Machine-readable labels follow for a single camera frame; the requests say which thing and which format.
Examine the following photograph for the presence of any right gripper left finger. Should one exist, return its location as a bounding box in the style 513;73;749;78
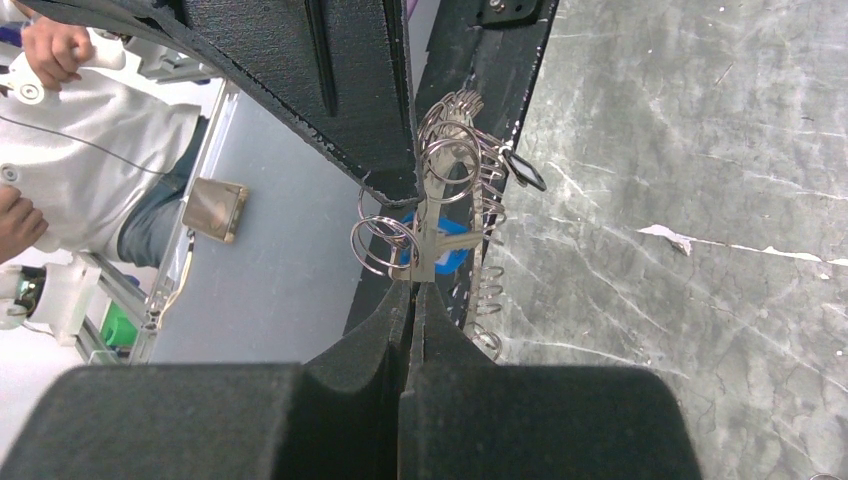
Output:
1;281;412;479

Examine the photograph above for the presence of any white teleoperation handle device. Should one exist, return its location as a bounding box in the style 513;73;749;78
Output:
1;254;102;346

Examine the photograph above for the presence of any person in white shirt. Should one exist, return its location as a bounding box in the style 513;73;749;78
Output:
1;1;208;268

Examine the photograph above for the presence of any small brass metal box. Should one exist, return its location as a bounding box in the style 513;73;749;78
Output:
181;177;250;244

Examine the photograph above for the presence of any blue key tag with key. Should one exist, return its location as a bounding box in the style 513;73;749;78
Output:
388;217;484;279

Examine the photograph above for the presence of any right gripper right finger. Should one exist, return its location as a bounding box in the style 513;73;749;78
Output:
397;283;701;479

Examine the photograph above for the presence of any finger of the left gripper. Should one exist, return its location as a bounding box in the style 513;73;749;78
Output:
32;1;423;207

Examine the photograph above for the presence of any black base frame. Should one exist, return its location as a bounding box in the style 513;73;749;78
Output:
347;1;557;332

